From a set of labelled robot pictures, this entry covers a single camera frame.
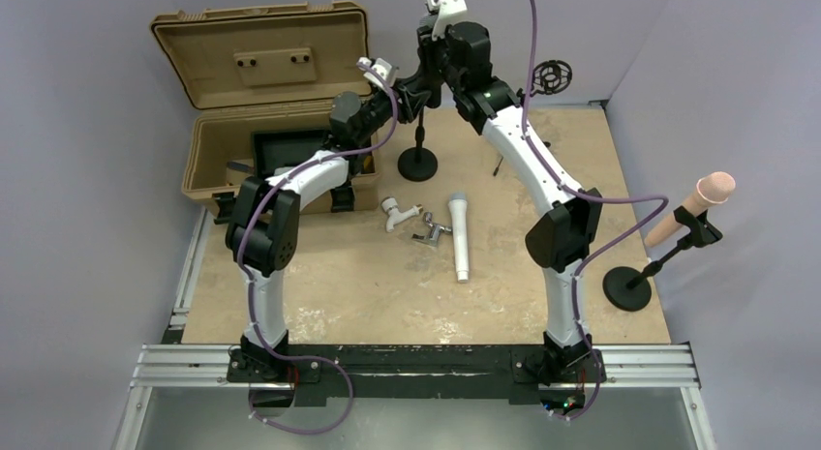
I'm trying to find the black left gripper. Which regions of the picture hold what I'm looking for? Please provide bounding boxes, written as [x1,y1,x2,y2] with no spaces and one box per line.
[353,80,428,146]

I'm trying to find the black round-base mic stand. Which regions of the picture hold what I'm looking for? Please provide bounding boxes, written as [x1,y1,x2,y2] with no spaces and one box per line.
[397,87,441,182]

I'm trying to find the black tripod mic stand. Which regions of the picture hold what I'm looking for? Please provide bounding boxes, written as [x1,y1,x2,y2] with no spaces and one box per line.
[492,58,573,178]

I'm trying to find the white microphone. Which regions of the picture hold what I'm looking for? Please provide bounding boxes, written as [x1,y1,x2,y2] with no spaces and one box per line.
[448,192,470,284]

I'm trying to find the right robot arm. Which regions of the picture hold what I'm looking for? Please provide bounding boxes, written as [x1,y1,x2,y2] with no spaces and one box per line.
[416,19,601,379]

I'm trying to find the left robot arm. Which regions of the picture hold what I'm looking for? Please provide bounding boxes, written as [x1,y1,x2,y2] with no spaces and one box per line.
[226,75,443,381]

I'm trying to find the right round-base mic stand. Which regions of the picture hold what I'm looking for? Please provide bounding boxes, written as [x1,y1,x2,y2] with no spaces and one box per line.
[602,206,723,312]

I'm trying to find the beige pink microphone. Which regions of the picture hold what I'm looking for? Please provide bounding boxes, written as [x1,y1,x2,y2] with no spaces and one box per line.
[644,171,736,248]

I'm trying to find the white plastic faucet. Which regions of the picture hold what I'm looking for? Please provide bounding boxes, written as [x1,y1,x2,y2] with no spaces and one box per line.
[380,196,424,233]

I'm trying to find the chrome metal faucet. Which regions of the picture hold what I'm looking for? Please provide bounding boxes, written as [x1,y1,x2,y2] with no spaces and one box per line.
[411,212,453,247]

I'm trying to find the black inner tray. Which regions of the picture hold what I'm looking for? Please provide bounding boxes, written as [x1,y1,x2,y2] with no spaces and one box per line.
[251,129,329,178]

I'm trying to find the tan plastic storage case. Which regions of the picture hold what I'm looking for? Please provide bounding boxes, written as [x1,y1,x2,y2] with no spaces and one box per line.
[150,0,371,224]

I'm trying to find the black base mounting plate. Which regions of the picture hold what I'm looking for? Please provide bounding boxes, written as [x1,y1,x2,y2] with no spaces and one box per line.
[227,344,606,410]

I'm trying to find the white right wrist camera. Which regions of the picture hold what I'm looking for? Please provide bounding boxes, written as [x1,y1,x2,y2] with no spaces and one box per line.
[420,0,467,41]

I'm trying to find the aluminium rail frame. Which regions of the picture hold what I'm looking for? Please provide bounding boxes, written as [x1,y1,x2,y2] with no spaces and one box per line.
[137,204,715,449]

